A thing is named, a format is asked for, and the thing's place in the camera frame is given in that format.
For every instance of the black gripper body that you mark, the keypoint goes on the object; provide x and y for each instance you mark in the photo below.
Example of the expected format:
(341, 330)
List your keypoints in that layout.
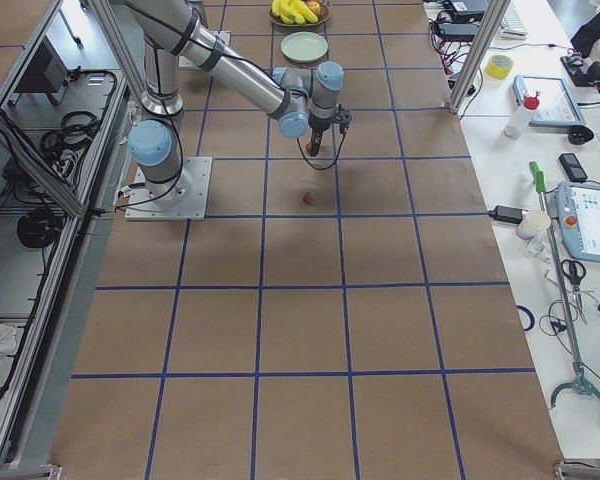
(319, 124)

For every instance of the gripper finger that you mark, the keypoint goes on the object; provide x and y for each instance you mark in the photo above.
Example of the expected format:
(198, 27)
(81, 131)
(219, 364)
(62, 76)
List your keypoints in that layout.
(313, 141)
(317, 140)

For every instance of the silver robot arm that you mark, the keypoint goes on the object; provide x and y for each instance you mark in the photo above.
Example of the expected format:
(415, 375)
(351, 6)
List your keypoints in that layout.
(299, 100)
(154, 142)

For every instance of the pale green plate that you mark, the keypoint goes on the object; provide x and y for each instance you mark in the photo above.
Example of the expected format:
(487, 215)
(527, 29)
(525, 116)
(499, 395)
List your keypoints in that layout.
(304, 47)

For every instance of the yellow banana bunch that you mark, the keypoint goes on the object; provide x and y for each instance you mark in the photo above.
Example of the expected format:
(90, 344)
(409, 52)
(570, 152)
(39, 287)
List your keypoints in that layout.
(293, 12)

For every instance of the red apple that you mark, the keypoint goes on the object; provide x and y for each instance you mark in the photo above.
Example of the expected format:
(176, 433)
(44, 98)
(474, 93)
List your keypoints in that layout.
(314, 6)

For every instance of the yellow tape roll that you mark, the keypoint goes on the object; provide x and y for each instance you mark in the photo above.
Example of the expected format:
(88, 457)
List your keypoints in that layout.
(499, 66)

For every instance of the clear bottle red cap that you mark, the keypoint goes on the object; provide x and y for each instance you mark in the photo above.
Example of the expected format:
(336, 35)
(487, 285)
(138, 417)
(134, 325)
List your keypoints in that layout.
(521, 118)

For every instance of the black power adapter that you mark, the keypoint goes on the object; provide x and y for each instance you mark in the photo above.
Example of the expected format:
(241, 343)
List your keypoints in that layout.
(506, 214)

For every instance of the paper cup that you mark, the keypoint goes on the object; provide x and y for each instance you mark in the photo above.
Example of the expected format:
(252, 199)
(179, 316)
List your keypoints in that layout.
(533, 223)

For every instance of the far teach pendant tablet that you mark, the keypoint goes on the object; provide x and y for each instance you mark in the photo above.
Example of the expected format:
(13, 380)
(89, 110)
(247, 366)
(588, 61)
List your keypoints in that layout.
(557, 106)

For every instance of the teach pendant tablet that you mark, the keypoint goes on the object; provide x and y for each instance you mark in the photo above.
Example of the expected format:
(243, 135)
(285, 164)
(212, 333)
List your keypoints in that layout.
(578, 209)
(557, 106)

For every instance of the black small bowl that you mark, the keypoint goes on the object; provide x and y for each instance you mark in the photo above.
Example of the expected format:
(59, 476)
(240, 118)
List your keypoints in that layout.
(579, 135)

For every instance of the near teach pendant tablet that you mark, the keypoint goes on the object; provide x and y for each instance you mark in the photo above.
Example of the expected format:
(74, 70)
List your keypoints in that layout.
(578, 209)

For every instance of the black scissors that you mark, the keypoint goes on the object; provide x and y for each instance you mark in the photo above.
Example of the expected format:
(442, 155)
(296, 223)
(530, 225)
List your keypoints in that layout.
(575, 272)

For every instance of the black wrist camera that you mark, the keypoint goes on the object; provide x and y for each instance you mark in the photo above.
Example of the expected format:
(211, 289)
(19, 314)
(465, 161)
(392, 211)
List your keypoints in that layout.
(343, 118)

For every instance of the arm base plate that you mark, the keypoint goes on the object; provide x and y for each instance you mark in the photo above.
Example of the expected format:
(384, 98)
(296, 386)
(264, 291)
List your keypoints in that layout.
(188, 200)

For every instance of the aluminium frame post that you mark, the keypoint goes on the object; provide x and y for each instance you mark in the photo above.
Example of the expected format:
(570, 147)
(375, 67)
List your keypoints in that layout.
(489, 25)

